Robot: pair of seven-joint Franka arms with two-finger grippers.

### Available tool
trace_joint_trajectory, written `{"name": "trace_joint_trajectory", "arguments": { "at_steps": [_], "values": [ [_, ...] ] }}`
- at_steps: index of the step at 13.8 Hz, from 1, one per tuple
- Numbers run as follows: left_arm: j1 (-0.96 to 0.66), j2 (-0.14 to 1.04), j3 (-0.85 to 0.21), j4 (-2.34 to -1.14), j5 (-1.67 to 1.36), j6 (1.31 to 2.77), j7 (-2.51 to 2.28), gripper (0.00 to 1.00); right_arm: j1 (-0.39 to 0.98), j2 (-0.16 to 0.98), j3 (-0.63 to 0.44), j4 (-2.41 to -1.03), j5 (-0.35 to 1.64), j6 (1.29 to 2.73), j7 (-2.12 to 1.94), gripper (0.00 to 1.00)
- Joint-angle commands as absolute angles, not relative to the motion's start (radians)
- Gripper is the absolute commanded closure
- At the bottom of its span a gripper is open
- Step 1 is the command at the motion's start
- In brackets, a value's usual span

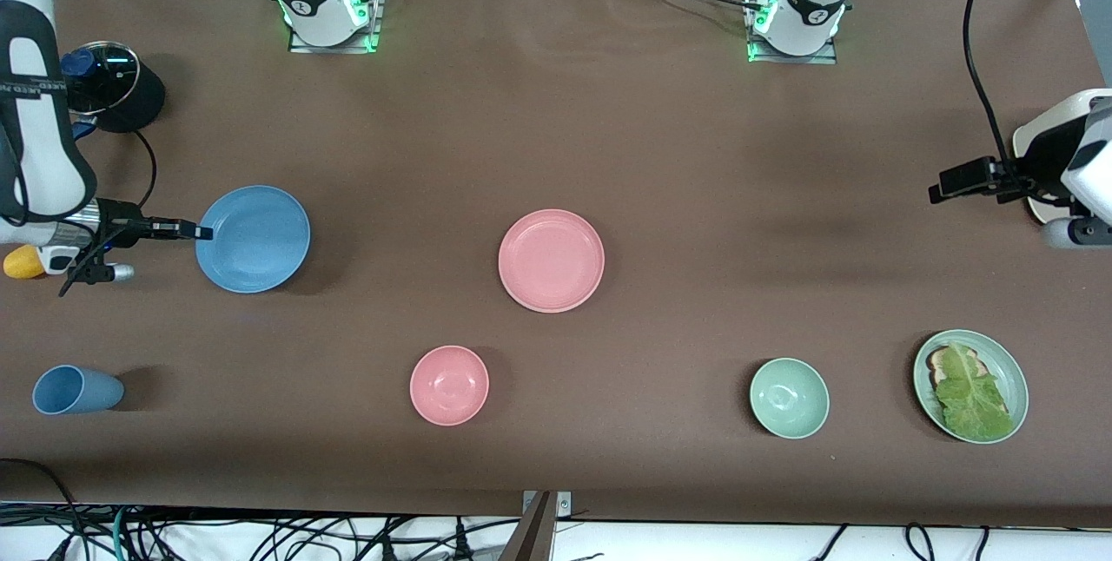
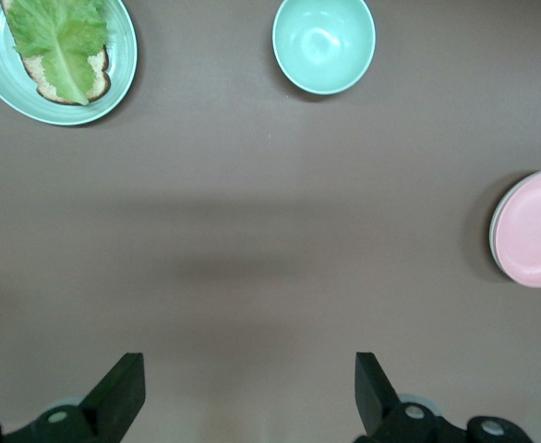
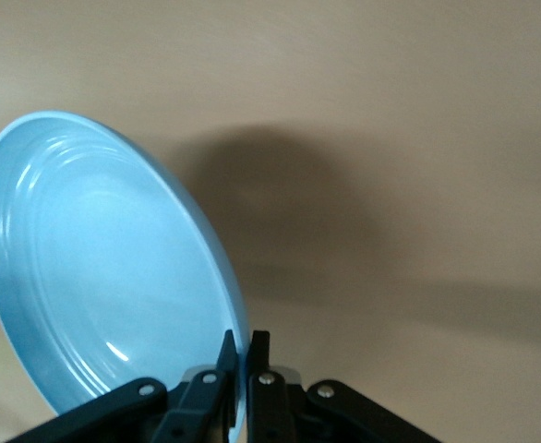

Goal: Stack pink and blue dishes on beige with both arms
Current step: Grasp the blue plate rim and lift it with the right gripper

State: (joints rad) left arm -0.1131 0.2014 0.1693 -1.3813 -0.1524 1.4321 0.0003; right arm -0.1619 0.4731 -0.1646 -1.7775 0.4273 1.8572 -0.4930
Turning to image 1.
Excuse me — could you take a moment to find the blue shallow plate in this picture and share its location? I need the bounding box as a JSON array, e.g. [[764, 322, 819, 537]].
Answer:
[[195, 185, 311, 294]]

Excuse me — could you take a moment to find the pink shallow plate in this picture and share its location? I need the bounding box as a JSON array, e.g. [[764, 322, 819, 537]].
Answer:
[[498, 208, 606, 314]]

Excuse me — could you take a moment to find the cream toaster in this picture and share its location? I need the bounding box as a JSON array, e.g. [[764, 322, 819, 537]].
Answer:
[[1012, 88, 1112, 228]]

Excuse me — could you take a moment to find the yellow lemon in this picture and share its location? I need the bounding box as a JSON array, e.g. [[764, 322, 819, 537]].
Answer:
[[3, 247, 44, 281]]

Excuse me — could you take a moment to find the glass lid blue knob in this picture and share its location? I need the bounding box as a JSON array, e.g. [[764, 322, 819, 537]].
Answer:
[[59, 40, 141, 113]]

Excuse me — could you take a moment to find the blue plastic cup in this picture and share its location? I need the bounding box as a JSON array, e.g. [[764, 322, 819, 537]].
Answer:
[[32, 365, 125, 416]]

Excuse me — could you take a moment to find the toasted bread slice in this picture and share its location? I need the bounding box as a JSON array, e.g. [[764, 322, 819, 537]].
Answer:
[[925, 346, 983, 390]]

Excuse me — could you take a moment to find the green plate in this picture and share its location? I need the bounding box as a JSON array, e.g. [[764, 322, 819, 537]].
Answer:
[[912, 329, 1029, 445]]

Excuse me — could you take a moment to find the green lettuce leaf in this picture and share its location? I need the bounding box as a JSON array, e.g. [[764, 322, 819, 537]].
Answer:
[[934, 341, 1016, 442]]

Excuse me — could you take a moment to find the small green bowl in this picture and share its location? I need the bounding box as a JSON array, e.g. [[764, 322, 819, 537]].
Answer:
[[749, 357, 831, 440]]

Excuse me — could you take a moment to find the small pink bowl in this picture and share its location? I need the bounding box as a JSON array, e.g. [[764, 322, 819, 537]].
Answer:
[[409, 345, 490, 427]]

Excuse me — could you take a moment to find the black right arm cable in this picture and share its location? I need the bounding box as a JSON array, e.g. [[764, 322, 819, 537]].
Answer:
[[130, 130, 158, 208]]

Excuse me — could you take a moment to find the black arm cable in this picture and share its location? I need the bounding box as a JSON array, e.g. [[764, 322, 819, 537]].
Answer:
[[962, 0, 1028, 173], [130, 130, 158, 208]]

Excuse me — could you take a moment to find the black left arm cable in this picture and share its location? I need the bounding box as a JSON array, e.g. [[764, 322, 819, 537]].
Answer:
[[962, 0, 1028, 173]]

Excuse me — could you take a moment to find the black saucepan blue handle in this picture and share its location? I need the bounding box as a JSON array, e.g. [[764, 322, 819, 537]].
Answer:
[[61, 40, 166, 143]]

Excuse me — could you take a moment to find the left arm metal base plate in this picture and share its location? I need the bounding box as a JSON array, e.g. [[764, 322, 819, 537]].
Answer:
[[745, 0, 839, 65]]

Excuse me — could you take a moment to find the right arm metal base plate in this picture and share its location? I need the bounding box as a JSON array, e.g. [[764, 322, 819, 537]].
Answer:
[[287, 0, 383, 54]]

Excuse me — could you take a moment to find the thick black floor cable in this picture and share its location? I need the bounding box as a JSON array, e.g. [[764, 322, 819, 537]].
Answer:
[[0, 457, 85, 561]]

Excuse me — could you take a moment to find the grey metal mount bracket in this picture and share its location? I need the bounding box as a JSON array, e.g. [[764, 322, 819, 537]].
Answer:
[[500, 490, 573, 561]]

